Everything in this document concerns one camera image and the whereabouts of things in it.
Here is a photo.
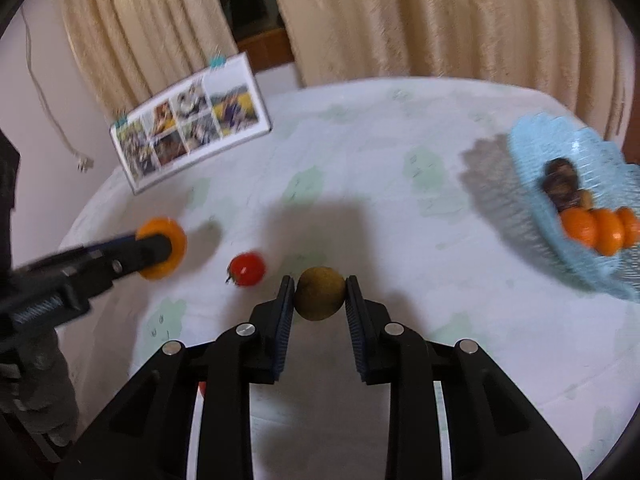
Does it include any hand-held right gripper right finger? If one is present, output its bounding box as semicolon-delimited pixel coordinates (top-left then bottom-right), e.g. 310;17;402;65
345;275;583;480

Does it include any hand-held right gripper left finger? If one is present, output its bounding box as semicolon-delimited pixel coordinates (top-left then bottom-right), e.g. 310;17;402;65
52;275;297;480

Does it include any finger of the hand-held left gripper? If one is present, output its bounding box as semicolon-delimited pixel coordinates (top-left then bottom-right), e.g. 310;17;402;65
65;232;173;291

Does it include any large round orange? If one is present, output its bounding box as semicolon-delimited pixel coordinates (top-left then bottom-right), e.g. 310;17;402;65
136;216;188;281

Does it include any olive green round fruit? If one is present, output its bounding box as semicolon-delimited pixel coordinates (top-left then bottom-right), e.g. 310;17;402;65
293;266;347;322

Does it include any light blue lace basket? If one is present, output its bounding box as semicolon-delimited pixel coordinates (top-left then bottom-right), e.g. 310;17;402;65
507;112;640;303

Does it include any smooth oval orange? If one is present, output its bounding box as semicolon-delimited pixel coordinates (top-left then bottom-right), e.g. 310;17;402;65
559;207;598;248
592;208;626;257

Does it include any dark wrinkled passion fruit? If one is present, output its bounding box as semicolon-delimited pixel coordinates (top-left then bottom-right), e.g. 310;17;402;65
544;157;576;178
545;175;583;212

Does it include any small mandarin with stem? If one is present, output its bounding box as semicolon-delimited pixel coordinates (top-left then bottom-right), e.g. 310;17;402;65
617;206;640;246

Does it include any large red tomato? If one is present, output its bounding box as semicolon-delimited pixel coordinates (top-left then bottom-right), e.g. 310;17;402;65
226;251;266;287

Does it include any photo collage board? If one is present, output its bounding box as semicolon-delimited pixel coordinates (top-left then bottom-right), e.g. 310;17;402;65
109;51;272;196

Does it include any cream curtain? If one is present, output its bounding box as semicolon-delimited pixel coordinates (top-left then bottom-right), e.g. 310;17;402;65
60;0;238;116
265;0;631;141

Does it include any brown wooden ledge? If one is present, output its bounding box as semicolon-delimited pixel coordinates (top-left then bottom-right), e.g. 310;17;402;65
237;27;301;73

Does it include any white cable with plug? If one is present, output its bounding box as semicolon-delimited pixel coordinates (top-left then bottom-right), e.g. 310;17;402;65
20;5;96;173

